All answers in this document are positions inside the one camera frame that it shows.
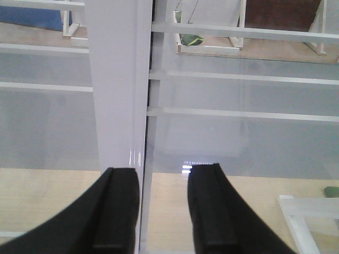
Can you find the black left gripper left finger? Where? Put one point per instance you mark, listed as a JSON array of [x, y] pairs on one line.
[[102, 220]]

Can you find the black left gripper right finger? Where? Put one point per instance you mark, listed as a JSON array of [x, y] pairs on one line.
[[222, 222]]

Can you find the green object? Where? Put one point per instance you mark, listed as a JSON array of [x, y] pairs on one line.
[[188, 39]]

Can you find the white sliding glass door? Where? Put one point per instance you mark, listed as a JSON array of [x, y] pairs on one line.
[[70, 113]]

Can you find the white triangular support bracket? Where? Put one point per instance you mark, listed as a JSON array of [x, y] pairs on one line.
[[296, 210]]

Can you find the white fixed glass panel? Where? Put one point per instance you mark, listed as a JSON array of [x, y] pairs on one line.
[[259, 96]]

